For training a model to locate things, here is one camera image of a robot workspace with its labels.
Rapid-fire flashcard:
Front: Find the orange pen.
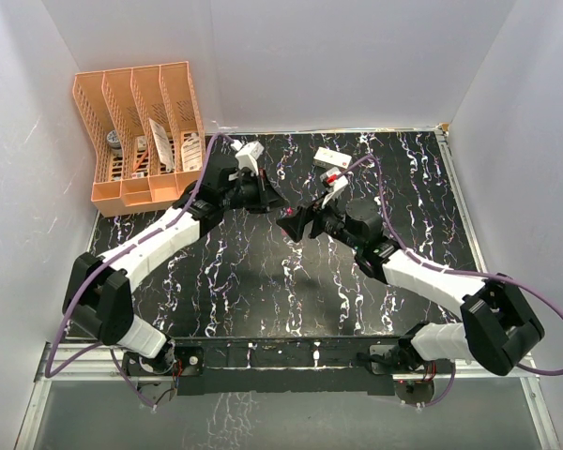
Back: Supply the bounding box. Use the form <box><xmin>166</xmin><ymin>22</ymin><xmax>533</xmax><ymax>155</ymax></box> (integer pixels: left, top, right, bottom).
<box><xmin>132</xmin><ymin>149</ymin><xmax>149</xmax><ymax>173</ymax></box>

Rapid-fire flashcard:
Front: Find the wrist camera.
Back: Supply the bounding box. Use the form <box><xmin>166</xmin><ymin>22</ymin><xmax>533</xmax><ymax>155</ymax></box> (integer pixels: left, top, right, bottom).
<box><xmin>233</xmin><ymin>141</ymin><xmax>264</xmax><ymax>175</ymax></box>
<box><xmin>320</xmin><ymin>167</ymin><xmax>348</xmax><ymax>209</ymax></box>

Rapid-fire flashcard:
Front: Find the round tin in organizer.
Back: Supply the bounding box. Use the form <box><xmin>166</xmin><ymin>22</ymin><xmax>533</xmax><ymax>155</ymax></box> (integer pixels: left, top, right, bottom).
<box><xmin>106</xmin><ymin>129</ymin><xmax>122</xmax><ymax>151</ymax></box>

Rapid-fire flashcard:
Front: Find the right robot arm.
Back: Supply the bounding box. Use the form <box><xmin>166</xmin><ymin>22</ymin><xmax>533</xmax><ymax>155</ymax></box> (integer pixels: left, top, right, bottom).
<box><xmin>277</xmin><ymin>200</ymin><xmax>545</xmax><ymax>376</ymax></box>

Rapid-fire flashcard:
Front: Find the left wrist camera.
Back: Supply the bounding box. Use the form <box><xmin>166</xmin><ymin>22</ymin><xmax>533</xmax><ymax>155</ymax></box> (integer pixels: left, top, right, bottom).
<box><xmin>233</xmin><ymin>141</ymin><xmax>264</xmax><ymax>175</ymax></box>

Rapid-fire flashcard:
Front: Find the white paper packet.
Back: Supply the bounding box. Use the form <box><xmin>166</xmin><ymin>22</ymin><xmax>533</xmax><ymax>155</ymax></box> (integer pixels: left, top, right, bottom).
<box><xmin>149</xmin><ymin>119</ymin><xmax>175</xmax><ymax>172</ymax></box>

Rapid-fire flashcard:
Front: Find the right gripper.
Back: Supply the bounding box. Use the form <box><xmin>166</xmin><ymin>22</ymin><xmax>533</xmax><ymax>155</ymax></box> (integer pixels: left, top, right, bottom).
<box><xmin>278</xmin><ymin>191</ymin><xmax>363</xmax><ymax>252</ymax></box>

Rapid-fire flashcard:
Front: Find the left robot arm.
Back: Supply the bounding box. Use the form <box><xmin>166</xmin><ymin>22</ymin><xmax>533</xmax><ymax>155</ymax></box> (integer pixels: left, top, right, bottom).
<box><xmin>63</xmin><ymin>168</ymin><xmax>286</xmax><ymax>374</ymax></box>

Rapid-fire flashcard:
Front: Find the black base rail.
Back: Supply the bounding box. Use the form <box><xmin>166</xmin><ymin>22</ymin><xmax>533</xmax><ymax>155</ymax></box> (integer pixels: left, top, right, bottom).
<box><xmin>123</xmin><ymin>336</ymin><xmax>451</xmax><ymax>397</ymax></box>

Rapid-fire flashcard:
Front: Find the white box on table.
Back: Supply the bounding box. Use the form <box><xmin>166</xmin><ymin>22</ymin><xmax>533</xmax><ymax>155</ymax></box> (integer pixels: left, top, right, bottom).
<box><xmin>313</xmin><ymin>147</ymin><xmax>352</xmax><ymax>170</ymax></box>

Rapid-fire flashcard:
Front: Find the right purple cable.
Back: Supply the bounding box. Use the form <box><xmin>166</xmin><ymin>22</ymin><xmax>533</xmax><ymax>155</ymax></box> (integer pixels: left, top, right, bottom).
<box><xmin>340</xmin><ymin>155</ymin><xmax>563</xmax><ymax>377</ymax></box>

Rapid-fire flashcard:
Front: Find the white labelled packet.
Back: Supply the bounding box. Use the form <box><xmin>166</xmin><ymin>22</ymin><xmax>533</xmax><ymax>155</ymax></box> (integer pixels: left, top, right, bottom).
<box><xmin>181</xmin><ymin>133</ymin><xmax>203</xmax><ymax>172</ymax></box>

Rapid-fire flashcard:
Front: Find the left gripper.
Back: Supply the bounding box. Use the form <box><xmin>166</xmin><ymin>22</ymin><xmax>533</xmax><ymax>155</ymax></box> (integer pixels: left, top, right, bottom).
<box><xmin>221</xmin><ymin>169</ymin><xmax>288</xmax><ymax>215</ymax></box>

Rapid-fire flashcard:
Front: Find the orange file organizer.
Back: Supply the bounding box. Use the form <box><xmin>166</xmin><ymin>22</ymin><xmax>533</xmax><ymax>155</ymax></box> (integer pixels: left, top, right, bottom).
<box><xmin>72</xmin><ymin>62</ymin><xmax>205</xmax><ymax>218</ymax></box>

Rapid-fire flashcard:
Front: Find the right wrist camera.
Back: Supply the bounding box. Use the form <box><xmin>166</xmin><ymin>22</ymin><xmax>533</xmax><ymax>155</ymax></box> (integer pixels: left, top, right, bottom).
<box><xmin>320</xmin><ymin>167</ymin><xmax>348</xmax><ymax>209</ymax></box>

